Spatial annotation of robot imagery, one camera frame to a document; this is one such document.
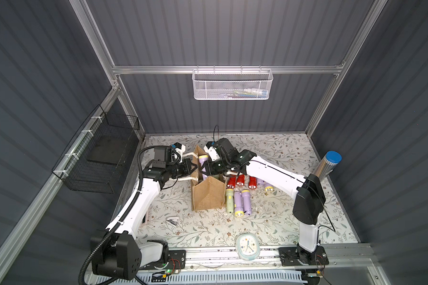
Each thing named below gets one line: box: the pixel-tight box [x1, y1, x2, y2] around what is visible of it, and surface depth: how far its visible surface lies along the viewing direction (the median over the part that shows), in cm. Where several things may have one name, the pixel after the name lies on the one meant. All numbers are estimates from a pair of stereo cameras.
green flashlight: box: [225, 188, 235, 215], surface depth 88 cm
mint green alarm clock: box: [235, 232, 261, 262], surface depth 76 cm
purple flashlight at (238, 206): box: [233, 191, 245, 217], surface depth 88 cm
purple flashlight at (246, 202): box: [241, 189, 253, 216], surface depth 89 cm
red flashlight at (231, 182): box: [226, 176, 236, 189], surface depth 96 cm
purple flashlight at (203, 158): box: [198, 154, 209, 181], surface depth 80 cm
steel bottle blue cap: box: [313, 150, 343, 180], surface depth 86 cm
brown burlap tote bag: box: [190, 144, 227, 212], surface depth 82 cm
